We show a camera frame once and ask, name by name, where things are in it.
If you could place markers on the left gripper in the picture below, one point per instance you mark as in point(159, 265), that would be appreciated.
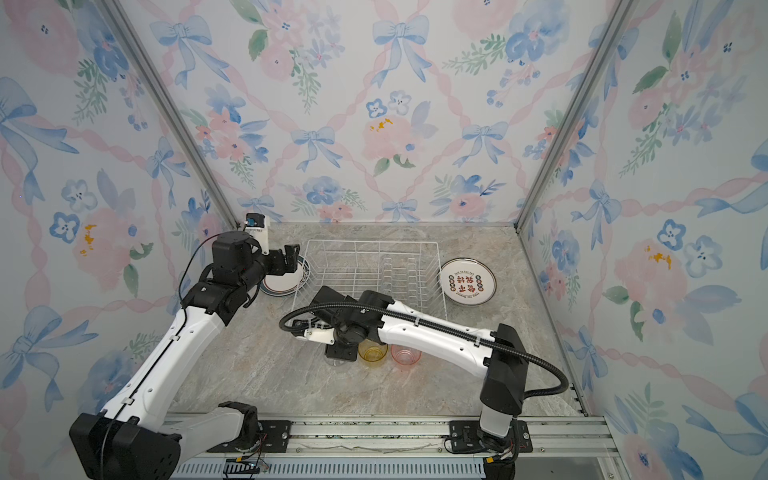
point(280, 268)

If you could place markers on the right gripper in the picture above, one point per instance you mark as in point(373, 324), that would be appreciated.
point(333, 353)

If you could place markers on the white plate green red rim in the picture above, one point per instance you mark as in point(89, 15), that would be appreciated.
point(289, 283)

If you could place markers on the clear glass cup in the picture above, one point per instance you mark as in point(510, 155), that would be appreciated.
point(337, 363)

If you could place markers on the yellow glass cup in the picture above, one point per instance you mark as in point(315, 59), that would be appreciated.
point(372, 352)

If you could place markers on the pink glass cup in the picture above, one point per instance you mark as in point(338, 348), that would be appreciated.
point(405, 356)

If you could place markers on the white plate front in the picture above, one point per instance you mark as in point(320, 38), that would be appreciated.
point(467, 281)

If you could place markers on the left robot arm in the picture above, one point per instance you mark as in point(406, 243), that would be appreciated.
point(128, 438)

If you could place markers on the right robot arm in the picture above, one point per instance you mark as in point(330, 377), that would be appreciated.
point(482, 352)

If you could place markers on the white wire dish rack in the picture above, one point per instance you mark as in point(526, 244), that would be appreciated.
point(409, 271)

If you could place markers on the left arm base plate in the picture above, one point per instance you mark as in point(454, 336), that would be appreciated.
point(266, 436)

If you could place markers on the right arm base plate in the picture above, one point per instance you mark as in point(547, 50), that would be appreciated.
point(489, 437)

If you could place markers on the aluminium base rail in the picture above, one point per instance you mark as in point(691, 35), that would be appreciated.
point(391, 447)

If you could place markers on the left aluminium corner post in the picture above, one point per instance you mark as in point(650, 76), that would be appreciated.
point(136, 52)

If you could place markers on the aluminium corner post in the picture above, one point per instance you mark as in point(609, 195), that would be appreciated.
point(607, 43)
point(136, 52)

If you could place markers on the right aluminium corner post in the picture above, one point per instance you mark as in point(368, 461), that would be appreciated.
point(607, 43)

